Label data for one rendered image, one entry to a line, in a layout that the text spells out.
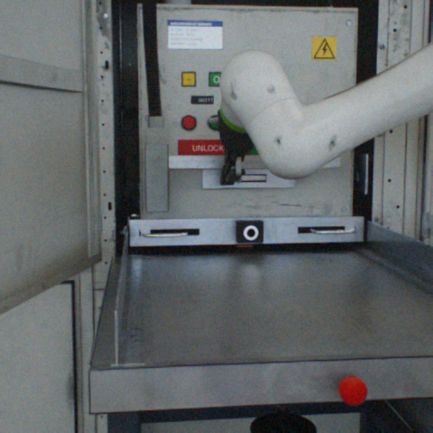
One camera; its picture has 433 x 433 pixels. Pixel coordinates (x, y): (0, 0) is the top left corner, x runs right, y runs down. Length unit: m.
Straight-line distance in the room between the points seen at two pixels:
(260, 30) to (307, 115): 0.50
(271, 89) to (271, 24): 0.47
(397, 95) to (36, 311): 0.86
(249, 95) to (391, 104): 0.23
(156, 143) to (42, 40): 0.30
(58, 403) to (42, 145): 0.59
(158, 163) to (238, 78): 0.36
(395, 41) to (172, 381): 0.99
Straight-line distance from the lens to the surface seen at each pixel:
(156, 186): 1.38
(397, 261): 1.41
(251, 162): 1.47
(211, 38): 1.51
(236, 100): 1.08
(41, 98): 1.27
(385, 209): 1.55
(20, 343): 1.52
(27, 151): 1.21
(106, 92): 1.45
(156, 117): 1.39
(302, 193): 1.54
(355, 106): 1.08
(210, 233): 1.50
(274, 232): 1.52
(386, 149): 1.54
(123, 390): 0.82
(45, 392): 1.55
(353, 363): 0.85
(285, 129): 1.03
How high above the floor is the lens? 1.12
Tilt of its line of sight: 7 degrees down
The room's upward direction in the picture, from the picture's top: straight up
